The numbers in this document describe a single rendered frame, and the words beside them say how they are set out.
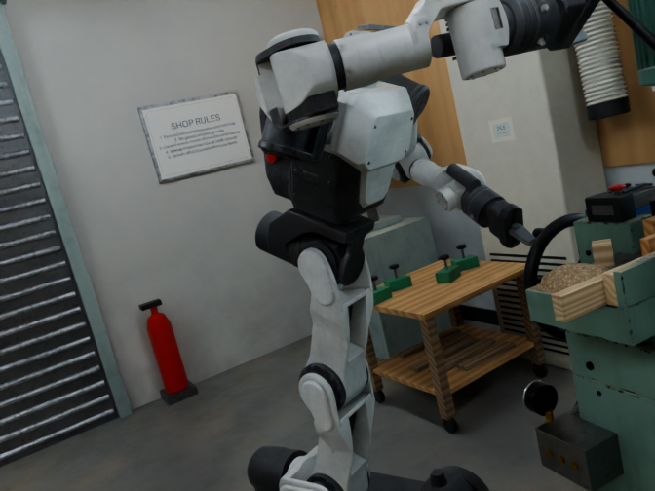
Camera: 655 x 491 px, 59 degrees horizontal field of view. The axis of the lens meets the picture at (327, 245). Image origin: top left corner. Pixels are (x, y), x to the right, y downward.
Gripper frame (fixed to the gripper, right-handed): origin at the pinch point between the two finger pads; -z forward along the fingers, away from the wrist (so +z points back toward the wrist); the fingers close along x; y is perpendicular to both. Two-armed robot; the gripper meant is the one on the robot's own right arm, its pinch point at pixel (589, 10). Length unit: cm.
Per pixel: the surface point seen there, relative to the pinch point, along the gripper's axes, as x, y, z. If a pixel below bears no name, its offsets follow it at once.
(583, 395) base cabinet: 45, 49, 8
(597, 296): 18.3, 38.5, 16.6
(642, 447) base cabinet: 40, 61, 8
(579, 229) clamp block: 37.3, 21.2, -8.0
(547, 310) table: 31.4, 34.9, 15.0
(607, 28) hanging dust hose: 71, -61, -114
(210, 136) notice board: 229, -184, -3
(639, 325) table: 19, 45, 13
